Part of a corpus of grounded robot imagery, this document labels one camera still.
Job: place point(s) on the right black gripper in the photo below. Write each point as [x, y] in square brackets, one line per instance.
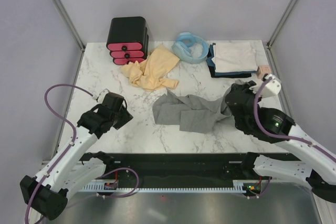
[245, 86]

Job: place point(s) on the yellow t shirt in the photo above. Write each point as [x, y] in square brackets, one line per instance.
[151, 74]

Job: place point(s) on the white blue folded t shirt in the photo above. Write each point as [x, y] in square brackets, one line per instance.
[231, 60]

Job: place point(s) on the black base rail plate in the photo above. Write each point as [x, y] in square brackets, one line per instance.
[178, 171]

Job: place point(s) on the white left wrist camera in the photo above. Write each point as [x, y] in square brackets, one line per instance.
[100, 97]

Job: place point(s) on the pink cube power strip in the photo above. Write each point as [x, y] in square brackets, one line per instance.
[263, 70]

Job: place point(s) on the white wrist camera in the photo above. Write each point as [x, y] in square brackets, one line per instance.
[269, 87]
[100, 97]

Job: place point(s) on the black pink drawer box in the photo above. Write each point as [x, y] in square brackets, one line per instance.
[128, 40]

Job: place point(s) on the light blue headphones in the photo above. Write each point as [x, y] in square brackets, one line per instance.
[182, 48]

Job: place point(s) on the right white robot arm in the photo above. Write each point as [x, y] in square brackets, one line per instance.
[316, 167]

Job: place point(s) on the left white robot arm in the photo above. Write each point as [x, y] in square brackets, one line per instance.
[49, 191]

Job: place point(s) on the grey t shirt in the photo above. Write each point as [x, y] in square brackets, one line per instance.
[191, 113]

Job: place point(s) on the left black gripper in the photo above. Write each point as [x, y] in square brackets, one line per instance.
[126, 117]

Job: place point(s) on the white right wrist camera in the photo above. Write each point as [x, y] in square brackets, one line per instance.
[269, 87]

